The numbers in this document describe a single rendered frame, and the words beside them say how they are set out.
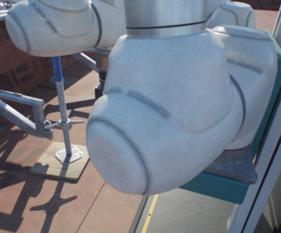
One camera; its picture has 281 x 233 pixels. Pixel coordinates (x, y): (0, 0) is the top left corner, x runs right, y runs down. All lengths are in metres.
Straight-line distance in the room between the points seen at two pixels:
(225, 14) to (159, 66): 0.67
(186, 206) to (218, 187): 0.46
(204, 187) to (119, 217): 0.84
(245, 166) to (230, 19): 0.52
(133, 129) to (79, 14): 0.30
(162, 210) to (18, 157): 1.12
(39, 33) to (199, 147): 0.34
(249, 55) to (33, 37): 0.37
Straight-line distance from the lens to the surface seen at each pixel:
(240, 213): 0.83
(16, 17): 0.50
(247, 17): 0.92
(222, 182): 0.53
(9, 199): 1.54
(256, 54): 0.44
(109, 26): 0.57
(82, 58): 2.58
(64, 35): 0.50
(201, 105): 0.28
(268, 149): 0.68
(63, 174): 1.55
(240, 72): 0.41
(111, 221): 1.32
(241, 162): 0.54
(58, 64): 1.37
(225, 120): 0.34
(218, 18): 0.92
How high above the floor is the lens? 1.07
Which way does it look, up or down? 31 degrees down
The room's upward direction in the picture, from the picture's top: 3 degrees clockwise
